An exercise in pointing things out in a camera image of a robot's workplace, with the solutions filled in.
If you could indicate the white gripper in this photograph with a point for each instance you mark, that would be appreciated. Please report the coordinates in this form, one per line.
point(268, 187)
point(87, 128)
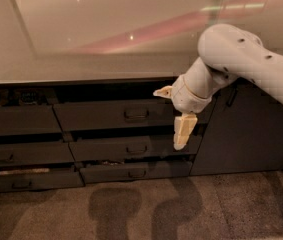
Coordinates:
point(185, 96)

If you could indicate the grey drawer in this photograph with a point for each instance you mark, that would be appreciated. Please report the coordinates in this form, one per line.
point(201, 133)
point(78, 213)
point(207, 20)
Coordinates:
point(40, 181)
point(22, 120)
point(135, 171)
point(34, 154)
point(130, 147)
point(96, 115)

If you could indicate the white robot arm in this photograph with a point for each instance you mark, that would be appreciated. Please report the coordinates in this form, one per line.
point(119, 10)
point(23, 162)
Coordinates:
point(225, 53)

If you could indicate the dark items in left drawer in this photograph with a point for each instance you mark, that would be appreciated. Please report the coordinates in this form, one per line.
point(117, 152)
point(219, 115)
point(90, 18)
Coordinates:
point(22, 97)

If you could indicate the grey cabinet door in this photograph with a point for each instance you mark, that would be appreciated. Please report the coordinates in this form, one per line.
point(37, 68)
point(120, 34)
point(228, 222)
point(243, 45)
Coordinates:
point(244, 133)

